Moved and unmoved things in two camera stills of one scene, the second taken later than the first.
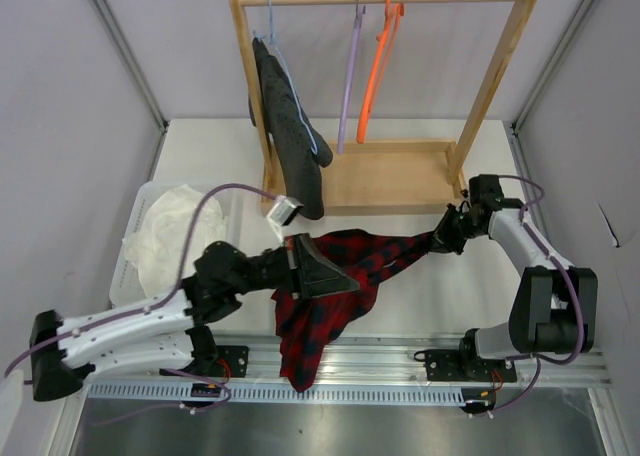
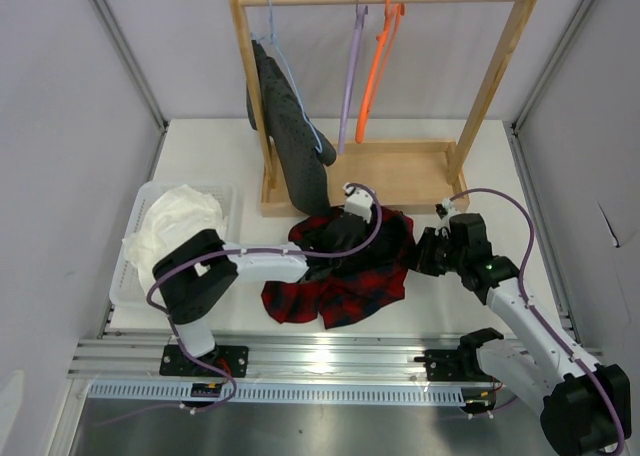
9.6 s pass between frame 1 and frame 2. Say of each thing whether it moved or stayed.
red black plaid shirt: moved
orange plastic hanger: stayed
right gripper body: moved
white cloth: stayed
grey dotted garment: stayed
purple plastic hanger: stayed
